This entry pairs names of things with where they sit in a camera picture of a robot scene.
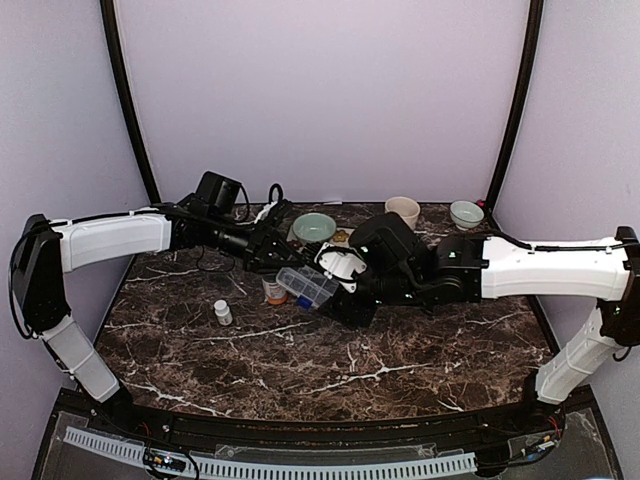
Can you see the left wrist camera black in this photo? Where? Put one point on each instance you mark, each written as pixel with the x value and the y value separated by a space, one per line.
pixel 275 210

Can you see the orange pill bottle grey cap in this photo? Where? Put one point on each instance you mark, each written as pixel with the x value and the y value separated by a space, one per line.
pixel 275 294

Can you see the clear plastic pill organizer box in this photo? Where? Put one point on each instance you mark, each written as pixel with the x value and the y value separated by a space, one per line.
pixel 308 283

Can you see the black frame post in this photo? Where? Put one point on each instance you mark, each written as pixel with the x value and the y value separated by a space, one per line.
pixel 523 78
pixel 126 100

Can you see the green ceramic bowl on plate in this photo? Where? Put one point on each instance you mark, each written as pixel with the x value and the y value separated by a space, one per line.
pixel 313 227

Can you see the white slotted cable duct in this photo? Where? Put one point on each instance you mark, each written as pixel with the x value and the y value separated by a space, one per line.
pixel 242 462

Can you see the square floral ceramic plate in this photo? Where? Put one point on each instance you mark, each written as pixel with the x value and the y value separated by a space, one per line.
pixel 340 238

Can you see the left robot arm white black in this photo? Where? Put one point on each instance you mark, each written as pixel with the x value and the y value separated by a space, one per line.
pixel 48 252

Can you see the left black frame post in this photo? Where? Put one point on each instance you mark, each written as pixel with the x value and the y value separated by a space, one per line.
pixel 126 100

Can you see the black front table rail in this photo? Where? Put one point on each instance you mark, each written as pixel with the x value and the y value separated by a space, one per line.
pixel 481 429

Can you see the beige ceramic mug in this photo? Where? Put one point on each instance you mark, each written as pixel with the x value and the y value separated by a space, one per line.
pixel 408 209

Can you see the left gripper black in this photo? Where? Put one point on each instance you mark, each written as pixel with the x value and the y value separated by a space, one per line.
pixel 261 248

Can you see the right black frame post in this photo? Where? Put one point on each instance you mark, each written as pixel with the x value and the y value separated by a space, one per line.
pixel 523 78

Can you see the small green bowl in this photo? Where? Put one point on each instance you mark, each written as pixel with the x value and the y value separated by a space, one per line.
pixel 466 215

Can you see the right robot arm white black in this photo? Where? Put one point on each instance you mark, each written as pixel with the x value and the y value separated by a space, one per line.
pixel 385 263

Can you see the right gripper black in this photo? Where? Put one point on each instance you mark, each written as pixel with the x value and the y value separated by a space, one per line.
pixel 346 310

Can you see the small white pill bottle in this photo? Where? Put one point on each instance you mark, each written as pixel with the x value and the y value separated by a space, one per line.
pixel 223 313

